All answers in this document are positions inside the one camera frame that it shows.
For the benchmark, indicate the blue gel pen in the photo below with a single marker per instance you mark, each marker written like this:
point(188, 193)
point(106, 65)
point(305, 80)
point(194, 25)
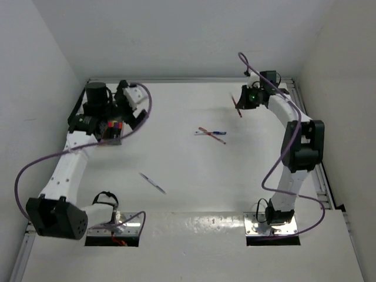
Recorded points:
point(201, 132)

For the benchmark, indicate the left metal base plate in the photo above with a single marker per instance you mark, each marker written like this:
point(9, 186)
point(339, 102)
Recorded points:
point(125, 225)

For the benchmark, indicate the pink cap highlighter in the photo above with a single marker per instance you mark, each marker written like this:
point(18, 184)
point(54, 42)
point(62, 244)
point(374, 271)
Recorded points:
point(114, 130)

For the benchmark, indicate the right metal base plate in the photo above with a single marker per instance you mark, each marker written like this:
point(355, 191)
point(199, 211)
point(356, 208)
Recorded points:
point(259, 227)

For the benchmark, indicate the clear thin ballpoint pen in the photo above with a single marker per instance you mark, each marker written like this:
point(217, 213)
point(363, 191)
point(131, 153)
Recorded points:
point(152, 183)

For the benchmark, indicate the metal base plate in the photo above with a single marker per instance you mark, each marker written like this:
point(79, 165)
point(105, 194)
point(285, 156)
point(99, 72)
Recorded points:
point(125, 225)
point(259, 227)

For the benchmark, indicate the aluminium table edge rail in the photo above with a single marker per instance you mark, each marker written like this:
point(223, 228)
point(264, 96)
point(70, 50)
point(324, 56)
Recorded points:
point(179, 80)

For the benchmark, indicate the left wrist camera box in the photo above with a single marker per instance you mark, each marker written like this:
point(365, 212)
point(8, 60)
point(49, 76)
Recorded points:
point(135, 96)

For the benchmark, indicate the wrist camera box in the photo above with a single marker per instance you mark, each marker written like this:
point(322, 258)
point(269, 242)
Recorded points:
point(135, 96)
point(251, 77)

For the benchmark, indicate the red gel pen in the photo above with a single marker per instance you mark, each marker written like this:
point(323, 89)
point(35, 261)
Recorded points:
point(216, 137)

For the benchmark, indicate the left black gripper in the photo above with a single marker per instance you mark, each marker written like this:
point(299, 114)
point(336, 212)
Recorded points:
point(128, 118)

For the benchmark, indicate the clear compartment organizer tray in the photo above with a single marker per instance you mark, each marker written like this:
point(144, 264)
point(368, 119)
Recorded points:
point(102, 134)

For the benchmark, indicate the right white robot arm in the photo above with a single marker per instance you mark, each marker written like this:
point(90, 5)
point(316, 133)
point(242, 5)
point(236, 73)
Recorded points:
point(302, 148)

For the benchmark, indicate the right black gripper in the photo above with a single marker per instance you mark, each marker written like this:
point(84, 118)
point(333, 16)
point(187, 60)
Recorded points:
point(243, 103)

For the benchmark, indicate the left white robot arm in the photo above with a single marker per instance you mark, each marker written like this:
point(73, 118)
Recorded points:
point(100, 117)

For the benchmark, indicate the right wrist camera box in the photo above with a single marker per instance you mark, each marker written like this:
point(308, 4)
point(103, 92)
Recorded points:
point(251, 77)

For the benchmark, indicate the orange cap highlighter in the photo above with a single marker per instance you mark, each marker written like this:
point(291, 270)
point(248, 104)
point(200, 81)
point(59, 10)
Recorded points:
point(108, 134)

